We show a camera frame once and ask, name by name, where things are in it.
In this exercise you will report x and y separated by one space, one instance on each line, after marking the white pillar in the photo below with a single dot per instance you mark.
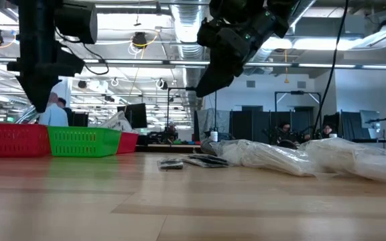
64 88

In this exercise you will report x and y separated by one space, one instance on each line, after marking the black partition panels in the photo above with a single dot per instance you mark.
253 125

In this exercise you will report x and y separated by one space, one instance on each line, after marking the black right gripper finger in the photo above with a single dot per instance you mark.
220 77

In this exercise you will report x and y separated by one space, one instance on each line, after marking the black aluminium table frame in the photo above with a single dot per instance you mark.
166 149

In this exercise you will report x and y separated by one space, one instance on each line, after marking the silver ventilation duct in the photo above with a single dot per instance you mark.
189 33

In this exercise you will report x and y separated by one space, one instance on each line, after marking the white cup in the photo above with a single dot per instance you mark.
333 135

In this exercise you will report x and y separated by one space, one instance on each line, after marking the black monitor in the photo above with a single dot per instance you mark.
136 115

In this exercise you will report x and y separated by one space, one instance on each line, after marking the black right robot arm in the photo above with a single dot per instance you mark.
233 8

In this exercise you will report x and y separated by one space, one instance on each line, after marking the white bottle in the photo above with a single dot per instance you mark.
214 136

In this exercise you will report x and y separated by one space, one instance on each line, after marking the dark grey toiletry packet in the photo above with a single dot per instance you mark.
207 147

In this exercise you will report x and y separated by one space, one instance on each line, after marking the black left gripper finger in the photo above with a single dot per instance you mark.
40 93

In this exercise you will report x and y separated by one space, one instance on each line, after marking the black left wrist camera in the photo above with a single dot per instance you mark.
77 21

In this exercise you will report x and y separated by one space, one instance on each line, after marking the grey monitor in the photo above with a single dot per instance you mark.
369 117

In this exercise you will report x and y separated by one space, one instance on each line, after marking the black metal frame stand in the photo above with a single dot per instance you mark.
297 92

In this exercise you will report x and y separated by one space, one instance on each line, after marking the green plastic basket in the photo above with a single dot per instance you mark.
82 142

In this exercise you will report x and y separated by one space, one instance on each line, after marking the grey plastic cover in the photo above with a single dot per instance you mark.
209 120

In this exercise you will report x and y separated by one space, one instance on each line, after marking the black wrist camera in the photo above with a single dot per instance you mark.
77 21
211 33

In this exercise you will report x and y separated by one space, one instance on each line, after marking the clear vanity pack bag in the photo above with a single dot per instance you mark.
280 162
357 159
117 124
233 152

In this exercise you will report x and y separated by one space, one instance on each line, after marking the black box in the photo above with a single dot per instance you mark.
79 119

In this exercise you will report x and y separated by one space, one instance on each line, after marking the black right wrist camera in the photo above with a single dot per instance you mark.
211 33

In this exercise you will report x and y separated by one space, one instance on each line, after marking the red plastic basket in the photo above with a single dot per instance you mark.
12 140
128 143

